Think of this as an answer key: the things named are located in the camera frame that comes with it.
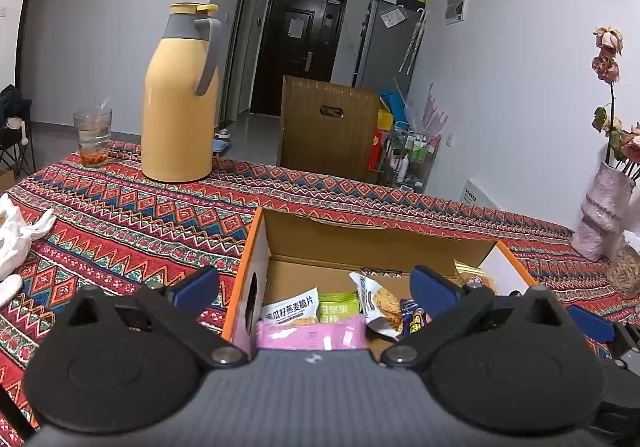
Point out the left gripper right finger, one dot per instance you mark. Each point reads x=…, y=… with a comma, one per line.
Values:
x=454, y=312

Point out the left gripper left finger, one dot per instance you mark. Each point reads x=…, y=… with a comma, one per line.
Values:
x=175, y=310

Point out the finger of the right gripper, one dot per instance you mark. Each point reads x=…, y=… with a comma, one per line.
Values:
x=608, y=339

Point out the red blue snack bag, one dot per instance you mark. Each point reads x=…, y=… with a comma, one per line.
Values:
x=413, y=317

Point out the pink snack packet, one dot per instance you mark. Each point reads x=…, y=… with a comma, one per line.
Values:
x=347, y=333

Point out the green white nut bar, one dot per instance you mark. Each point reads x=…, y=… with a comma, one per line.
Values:
x=335, y=306

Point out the orange snack packet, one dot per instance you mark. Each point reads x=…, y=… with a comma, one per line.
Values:
x=472, y=274

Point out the white silver snack packet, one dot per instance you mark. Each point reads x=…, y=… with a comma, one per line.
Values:
x=380, y=308

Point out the patterned red tablecloth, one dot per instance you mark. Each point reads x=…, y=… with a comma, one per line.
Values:
x=117, y=229

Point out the red cardboard snack box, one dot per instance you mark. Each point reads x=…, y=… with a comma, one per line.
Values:
x=287, y=254

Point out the pink ceramic vase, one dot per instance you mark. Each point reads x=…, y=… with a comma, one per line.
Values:
x=603, y=210

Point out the white cotton glove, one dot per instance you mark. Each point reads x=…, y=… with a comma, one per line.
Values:
x=16, y=241

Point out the dried pink roses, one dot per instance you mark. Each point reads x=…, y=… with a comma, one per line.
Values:
x=622, y=144

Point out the glass cup with drink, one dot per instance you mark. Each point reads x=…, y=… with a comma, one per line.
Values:
x=93, y=132

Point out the yellow thermos jug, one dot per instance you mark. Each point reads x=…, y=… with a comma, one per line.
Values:
x=180, y=95

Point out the brown cardboard box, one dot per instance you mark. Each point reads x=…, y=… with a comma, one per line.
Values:
x=326, y=128

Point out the black folding chair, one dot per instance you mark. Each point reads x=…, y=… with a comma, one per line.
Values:
x=17, y=150

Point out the grey refrigerator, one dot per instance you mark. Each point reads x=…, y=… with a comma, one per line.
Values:
x=387, y=38

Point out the dark entrance door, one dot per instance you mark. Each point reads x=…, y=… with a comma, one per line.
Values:
x=300, y=39

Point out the wire basket cart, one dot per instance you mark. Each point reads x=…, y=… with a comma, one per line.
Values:
x=408, y=160

